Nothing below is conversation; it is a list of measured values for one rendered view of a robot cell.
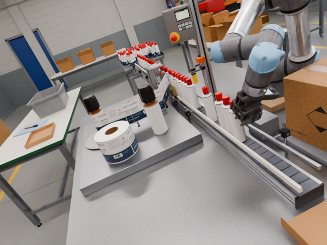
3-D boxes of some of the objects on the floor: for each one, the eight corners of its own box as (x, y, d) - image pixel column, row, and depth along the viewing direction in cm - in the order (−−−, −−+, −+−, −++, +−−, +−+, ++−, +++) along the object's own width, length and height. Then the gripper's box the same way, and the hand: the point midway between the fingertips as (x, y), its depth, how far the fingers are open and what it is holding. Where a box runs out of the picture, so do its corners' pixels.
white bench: (62, 144, 389) (36, 104, 354) (102, 127, 396) (81, 86, 360) (31, 233, 220) (-24, 174, 185) (102, 201, 227) (62, 139, 191)
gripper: (232, 86, 73) (225, 121, 90) (249, 105, 68) (238, 138, 85) (254, 76, 74) (243, 113, 91) (273, 94, 69) (257, 129, 86)
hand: (247, 120), depth 88 cm, fingers closed
